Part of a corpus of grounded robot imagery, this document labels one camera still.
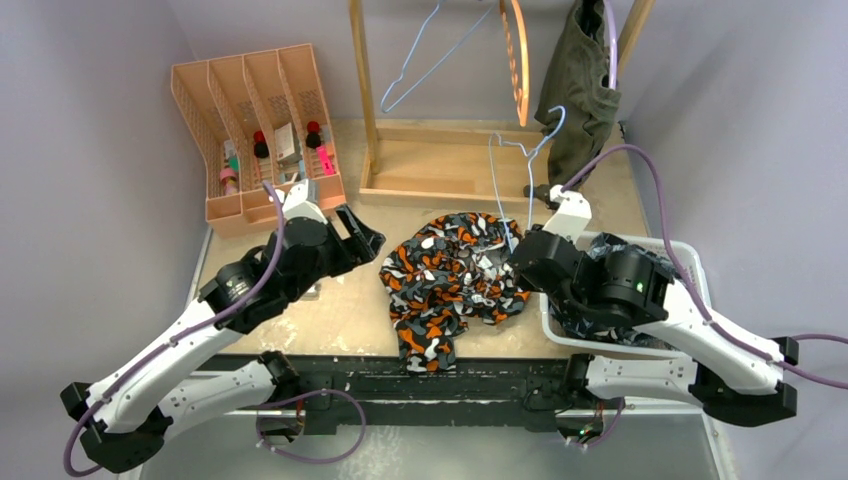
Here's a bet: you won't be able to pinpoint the orange plastic file organizer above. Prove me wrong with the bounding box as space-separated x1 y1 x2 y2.
171 44 346 238

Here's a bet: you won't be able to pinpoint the white box in organizer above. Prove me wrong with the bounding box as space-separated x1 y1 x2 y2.
274 122 302 165

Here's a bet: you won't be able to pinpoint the red black item left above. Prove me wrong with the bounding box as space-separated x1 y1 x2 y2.
252 130 270 159

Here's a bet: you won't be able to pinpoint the grey leaf pattern shorts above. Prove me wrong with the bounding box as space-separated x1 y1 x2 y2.
550 232 682 351

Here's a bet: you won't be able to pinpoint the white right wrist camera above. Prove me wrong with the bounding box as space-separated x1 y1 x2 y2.
542 185 592 243

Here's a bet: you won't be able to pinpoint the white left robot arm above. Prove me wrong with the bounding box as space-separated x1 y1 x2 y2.
60 205 385 474

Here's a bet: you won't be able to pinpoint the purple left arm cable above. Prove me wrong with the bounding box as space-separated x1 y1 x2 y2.
62 182 287 478

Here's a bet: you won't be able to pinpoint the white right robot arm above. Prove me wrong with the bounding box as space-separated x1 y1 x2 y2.
510 229 799 427

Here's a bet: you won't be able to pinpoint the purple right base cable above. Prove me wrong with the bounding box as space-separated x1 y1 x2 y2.
564 400 629 451

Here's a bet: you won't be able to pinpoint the orange camouflage shorts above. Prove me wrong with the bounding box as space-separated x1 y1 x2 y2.
378 212 530 375

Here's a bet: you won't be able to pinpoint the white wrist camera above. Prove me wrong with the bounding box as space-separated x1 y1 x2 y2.
276 179 328 224
542 185 592 243

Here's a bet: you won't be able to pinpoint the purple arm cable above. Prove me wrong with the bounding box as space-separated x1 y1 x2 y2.
62 182 287 478
559 144 848 391

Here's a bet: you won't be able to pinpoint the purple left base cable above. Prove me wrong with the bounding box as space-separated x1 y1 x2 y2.
254 388 367 465

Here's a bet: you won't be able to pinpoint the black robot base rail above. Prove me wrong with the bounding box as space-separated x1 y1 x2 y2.
218 354 631 437

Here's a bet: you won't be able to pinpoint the purple hanger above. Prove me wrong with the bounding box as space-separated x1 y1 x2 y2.
602 0 618 90

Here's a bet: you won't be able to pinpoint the pink tape roll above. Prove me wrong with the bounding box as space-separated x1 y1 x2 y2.
219 167 238 189

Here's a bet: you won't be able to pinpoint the white plastic laundry basket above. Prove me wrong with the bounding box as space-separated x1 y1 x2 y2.
539 231 711 358

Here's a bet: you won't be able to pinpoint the dark olive green shorts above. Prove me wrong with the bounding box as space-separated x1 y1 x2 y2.
523 1 621 201

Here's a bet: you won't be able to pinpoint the red black item right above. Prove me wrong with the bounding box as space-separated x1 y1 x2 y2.
305 121 323 149

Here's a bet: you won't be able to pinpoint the small white block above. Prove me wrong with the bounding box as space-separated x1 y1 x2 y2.
299 282 321 301

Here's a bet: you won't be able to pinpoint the wooden clothes rack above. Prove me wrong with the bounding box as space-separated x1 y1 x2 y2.
349 0 657 212

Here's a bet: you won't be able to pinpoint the pink marker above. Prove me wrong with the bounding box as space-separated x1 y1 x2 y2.
315 145 335 176

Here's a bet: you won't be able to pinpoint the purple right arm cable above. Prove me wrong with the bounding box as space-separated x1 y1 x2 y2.
559 144 848 391

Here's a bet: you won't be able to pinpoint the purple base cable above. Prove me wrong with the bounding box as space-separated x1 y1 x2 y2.
564 400 629 451
254 388 367 465

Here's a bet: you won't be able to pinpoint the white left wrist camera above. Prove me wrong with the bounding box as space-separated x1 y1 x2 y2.
276 179 328 224

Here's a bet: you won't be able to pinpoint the orange hanger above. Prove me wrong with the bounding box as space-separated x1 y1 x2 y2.
498 0 530 127

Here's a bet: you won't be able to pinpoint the light blue hanger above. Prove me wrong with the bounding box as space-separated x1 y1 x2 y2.
378 1 496 114

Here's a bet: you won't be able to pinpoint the red black item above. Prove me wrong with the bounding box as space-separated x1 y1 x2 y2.
305 121 323 149
252 130 270 159

